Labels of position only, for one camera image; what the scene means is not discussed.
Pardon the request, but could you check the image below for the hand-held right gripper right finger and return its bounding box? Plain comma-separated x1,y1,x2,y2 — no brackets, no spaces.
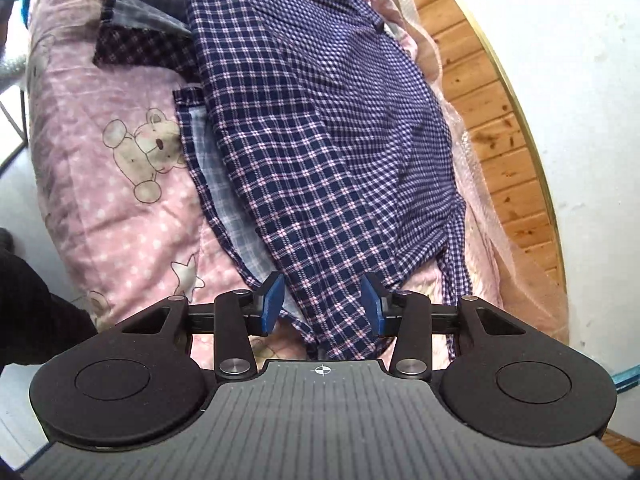
361,274,531,380

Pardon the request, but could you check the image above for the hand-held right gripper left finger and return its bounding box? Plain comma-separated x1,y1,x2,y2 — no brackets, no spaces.
117,272,287,380

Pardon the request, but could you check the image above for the blue plaid shirt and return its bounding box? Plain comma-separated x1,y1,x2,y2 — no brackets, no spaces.
92,0,473,361

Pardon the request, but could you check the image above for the clear bubble wrap sheet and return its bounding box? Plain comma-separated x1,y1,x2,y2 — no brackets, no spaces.
385,0,571,348

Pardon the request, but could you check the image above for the pink bear print quilt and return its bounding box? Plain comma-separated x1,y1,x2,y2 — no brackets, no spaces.
22,0,506,361

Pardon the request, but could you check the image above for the wooden headboard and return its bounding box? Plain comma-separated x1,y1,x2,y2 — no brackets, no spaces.
400,0,568,321

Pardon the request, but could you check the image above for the person's dark trouser leg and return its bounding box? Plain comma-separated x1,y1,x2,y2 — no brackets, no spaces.
0,227,98,368

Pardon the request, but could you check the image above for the metal frame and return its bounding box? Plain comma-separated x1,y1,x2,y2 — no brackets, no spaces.
0,80,28,176

